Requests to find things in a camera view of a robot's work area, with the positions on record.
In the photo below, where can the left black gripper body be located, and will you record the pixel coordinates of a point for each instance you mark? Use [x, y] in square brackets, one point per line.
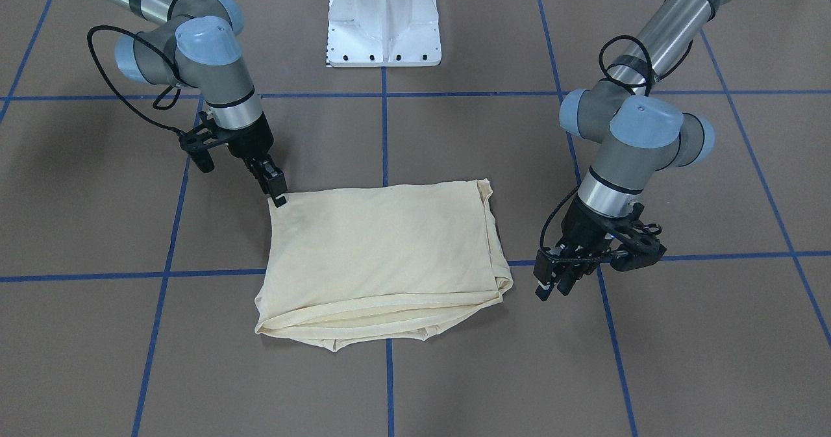
[582, 228]

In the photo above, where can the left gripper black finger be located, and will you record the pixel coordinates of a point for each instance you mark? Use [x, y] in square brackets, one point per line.
[545, 272]
[568, 273]

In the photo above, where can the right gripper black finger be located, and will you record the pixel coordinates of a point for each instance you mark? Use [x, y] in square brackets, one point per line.
[271, 180]

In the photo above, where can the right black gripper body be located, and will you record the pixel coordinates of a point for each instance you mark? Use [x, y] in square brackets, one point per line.
[252, 141]

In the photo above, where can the beige long-sleeve printed shirt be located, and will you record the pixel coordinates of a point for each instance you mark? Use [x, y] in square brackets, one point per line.
[351, 265]

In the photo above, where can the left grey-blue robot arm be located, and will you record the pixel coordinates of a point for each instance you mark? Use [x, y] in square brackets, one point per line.
[638, 135]

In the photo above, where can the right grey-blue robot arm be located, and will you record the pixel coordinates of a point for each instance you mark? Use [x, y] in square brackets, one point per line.
[194, 45]

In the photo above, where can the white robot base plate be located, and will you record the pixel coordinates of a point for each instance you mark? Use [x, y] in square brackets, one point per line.
[383, 33]

